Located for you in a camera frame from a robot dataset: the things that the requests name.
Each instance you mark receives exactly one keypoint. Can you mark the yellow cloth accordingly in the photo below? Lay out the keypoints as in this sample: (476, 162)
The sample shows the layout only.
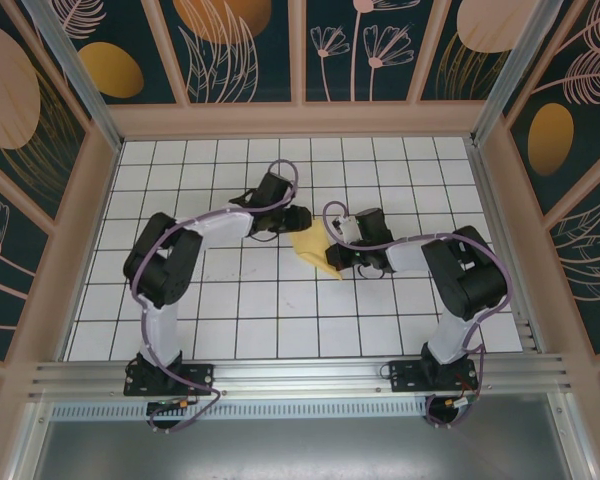
(312, 245)

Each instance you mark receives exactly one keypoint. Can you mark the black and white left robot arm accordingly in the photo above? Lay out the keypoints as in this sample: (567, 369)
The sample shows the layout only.
(160, 270)

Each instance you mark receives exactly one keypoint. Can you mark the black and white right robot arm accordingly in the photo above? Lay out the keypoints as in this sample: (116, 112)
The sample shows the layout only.
(465, 280)

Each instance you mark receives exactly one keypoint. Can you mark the white grid mat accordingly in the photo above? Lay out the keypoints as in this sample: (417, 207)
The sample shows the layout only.
(300, 335)

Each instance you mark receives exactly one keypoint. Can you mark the grey metal panel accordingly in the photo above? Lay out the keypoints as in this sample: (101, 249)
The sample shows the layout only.
(300, 450)

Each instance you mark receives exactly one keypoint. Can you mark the black connector box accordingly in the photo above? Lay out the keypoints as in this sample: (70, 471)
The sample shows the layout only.
(172, 404)

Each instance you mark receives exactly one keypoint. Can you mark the aluminium frame rail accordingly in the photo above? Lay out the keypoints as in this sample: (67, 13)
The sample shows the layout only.
(300, 375)

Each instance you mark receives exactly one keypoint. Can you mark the aluminium side rail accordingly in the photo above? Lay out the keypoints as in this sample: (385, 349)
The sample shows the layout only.
(484, 175)

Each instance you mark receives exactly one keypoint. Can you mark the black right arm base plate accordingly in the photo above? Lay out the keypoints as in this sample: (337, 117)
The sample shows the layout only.
(405, 377)

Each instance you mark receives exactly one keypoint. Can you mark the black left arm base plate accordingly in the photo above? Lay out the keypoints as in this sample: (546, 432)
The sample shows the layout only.
(205, 375)

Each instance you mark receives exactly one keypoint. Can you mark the aluminium corner post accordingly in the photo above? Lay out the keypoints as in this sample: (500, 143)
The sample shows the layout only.
(85, 85)
(512, 75)

